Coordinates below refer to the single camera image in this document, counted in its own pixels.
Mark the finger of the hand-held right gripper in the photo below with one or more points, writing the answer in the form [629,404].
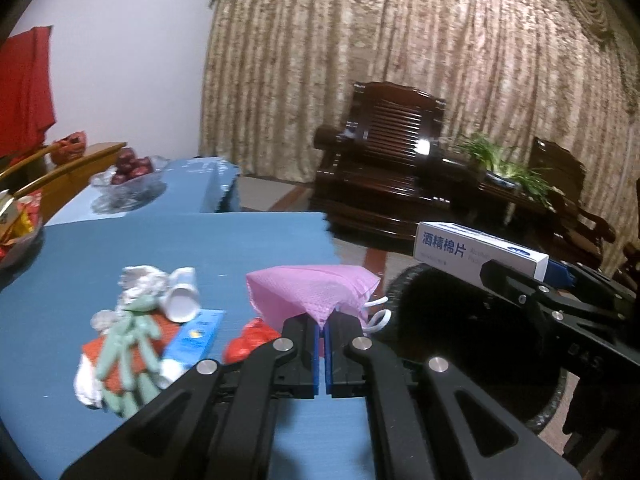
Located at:
[505,277]
[557,274]

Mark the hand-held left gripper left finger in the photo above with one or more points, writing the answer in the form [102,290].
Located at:
[315,360]

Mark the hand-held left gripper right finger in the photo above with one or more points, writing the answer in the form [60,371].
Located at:
[329,360]

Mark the white and blue cardboard box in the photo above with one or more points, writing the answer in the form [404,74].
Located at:
[450,245]

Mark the black round trash bin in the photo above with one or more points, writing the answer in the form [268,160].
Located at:
[450,315]

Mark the pink face mask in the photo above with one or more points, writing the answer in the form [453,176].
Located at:
[300,290]

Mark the green rubber glove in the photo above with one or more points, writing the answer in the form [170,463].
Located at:
[130,340]

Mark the red crumpled wrapper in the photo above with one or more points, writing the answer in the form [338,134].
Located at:
[250,341]

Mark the dark wooden side table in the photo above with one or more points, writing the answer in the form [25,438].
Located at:
[480,210]

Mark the dark wooden armchair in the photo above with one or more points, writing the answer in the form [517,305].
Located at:
[390,160]
[570,180]

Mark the blue flat packet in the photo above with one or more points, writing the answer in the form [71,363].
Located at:
[200,332]

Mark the green potted plant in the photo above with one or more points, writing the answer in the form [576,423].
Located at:
[492,157]

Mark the white paper cup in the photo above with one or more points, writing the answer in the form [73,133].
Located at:
[182,295]

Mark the blue tablecloth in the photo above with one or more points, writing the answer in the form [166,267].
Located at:
[190,185]
[200,245]

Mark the red flat packet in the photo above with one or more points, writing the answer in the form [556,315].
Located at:
[95,351]

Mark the glass fruit bowl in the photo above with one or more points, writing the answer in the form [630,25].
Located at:
[125,195]

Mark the red apple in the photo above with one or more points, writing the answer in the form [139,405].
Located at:
[126,158]
[143,166]
[120,178]

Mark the beige patterned curtain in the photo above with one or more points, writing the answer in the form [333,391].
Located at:
[400,25]

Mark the light wooden bench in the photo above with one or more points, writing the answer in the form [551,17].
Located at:
[75,170]

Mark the dark snack dish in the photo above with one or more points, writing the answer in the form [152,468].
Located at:
[22,247]

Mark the red snack packet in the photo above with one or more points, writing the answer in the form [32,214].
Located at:
[29,215]

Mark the red crumpled bag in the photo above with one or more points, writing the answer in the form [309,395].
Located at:
[70,147]

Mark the white and gold small box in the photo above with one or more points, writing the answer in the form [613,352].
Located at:
[5,215]

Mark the red hanging cloth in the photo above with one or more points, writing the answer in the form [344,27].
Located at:
[25,90]

